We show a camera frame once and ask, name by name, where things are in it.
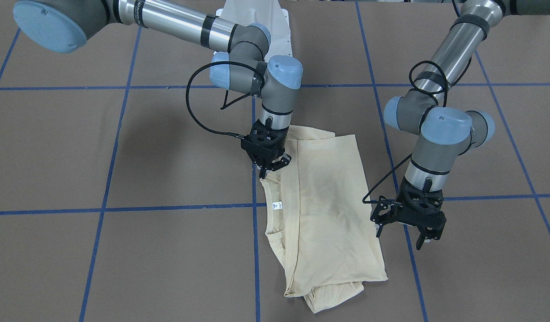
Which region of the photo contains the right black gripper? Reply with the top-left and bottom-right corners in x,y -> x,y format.
241,120 -> 292,179

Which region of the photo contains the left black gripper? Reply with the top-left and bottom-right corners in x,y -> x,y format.
370,177 -> 446,250

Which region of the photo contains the cream motorcycle print t-shirt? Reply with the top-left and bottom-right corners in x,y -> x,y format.
261,126 -> 388,314

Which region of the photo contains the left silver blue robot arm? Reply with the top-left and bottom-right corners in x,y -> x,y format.
370,0 -> 550,250

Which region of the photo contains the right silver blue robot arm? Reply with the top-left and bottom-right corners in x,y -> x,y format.
12,0 -> 303,178

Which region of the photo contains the brown table cover sheet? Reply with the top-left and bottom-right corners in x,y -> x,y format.
0,0 -> 550,322

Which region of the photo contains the thin black cable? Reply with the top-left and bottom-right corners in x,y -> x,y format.
185,62 -> 262,139

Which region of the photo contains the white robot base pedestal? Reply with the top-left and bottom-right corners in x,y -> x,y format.
216,0 -> 293,61

